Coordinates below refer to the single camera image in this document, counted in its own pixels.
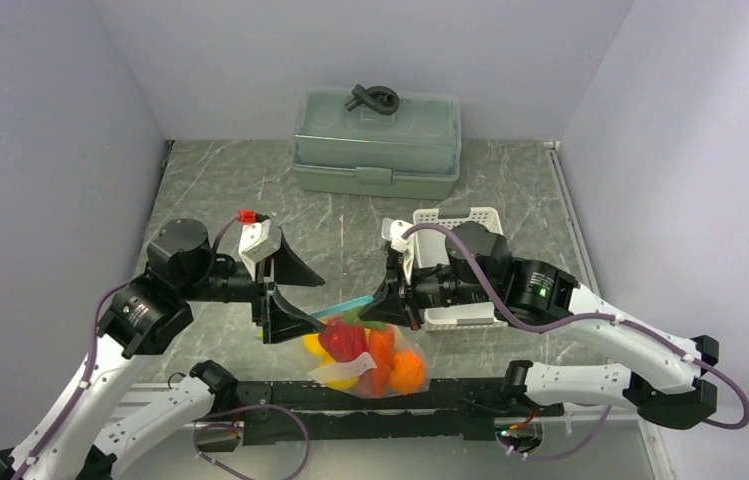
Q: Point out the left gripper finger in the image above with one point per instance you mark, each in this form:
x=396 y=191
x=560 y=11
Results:
x=290 y=269
x=281 y=321

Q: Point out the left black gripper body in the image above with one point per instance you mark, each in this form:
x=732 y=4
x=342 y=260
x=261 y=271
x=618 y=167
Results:
x=226 y=279

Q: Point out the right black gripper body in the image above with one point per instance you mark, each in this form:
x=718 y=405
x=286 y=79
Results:
x=438 y=286

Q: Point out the red orange carrot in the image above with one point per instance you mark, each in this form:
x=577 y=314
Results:
x=381 y=344

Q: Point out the white perforated plastic basket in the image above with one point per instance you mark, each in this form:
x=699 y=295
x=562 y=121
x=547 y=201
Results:
x=453 y=225

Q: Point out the clear zip top bag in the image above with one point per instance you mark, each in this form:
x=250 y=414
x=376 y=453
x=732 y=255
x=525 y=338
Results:
x=348 y=311

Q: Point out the red bell pepper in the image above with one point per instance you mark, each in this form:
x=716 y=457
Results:
x=342 y=341

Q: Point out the small yellow fruit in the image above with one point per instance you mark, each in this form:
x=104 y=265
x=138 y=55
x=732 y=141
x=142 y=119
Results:
x=339 y=376

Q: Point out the yellow lemon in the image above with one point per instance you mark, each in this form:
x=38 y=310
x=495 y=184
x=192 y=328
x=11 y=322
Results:
x=312 y=345

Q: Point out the orange tangerine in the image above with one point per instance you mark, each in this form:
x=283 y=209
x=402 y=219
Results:
x=408 y=372

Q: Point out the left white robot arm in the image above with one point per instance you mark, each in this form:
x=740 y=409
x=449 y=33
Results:
x=138 y=321

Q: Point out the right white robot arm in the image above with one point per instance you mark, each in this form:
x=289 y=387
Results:
x=657 y=375

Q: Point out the green plastic storage box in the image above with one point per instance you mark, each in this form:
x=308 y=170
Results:
x=412 y=153

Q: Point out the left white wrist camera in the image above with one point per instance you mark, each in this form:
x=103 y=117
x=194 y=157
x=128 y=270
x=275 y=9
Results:
x=260 y=239

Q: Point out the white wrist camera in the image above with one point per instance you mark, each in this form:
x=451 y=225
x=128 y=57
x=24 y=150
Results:
x=260 y=239
x=392 y=231

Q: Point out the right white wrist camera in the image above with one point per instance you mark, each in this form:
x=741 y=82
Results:
x=392 y=231

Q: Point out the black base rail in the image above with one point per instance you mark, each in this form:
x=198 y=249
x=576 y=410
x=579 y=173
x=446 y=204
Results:
x=469 y=408

